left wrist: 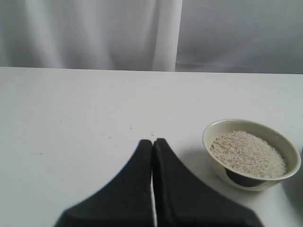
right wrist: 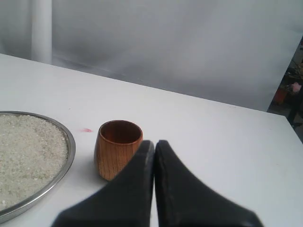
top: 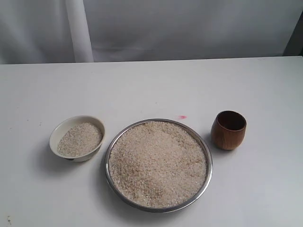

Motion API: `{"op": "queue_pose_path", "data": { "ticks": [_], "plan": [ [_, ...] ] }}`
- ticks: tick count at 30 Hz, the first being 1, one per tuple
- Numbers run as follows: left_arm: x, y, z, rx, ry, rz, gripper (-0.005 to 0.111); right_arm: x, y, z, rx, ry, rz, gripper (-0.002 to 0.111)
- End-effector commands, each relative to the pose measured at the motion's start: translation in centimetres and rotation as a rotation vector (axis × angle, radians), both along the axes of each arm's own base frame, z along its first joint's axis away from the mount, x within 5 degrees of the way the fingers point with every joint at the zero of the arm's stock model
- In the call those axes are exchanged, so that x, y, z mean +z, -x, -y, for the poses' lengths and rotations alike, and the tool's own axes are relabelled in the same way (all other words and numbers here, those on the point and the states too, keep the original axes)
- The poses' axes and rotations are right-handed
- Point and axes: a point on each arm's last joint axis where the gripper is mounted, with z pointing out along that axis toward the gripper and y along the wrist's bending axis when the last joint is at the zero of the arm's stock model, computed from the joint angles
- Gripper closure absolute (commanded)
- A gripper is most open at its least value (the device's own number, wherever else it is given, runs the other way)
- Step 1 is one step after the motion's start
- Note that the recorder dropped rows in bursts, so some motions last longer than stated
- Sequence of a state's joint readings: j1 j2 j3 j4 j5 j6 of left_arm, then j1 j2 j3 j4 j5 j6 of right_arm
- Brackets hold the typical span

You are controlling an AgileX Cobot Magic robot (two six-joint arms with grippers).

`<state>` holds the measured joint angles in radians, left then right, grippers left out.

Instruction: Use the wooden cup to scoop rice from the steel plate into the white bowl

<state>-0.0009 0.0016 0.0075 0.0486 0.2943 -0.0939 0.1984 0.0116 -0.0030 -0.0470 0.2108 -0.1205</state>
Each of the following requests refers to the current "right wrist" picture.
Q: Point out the white vertical pole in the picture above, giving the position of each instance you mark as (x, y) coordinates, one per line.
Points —
(41, 39)

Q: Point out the white backdrop curtain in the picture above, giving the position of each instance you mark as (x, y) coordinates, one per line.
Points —
(230, 51)

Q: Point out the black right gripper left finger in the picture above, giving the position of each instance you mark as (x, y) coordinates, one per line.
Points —
(125, 201)

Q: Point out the round steel rice tray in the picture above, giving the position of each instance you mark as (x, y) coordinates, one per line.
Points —
(21, 207)

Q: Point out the brown wooden cup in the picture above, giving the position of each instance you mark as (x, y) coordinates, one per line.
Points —
(117, 141)

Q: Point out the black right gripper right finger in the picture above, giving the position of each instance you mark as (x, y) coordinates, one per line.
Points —
(184, 201)

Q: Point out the rice heap in tray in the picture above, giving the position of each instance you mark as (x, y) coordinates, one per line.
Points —
(32, 152)

